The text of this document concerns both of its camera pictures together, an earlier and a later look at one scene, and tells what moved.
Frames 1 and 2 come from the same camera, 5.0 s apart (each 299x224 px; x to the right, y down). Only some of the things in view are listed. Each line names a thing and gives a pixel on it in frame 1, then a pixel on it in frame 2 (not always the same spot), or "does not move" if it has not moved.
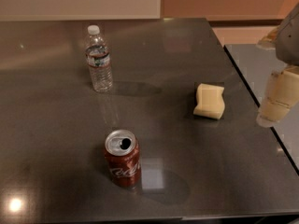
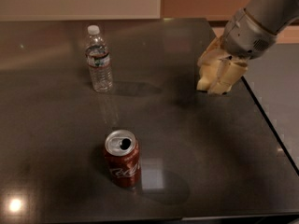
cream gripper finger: [281, 93] to [230, 69]
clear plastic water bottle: [98, 58] does not move
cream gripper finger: [269, 42] to [215, 53]
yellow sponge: [209, 101] to [207, 71]
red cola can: [123, 157] does not move
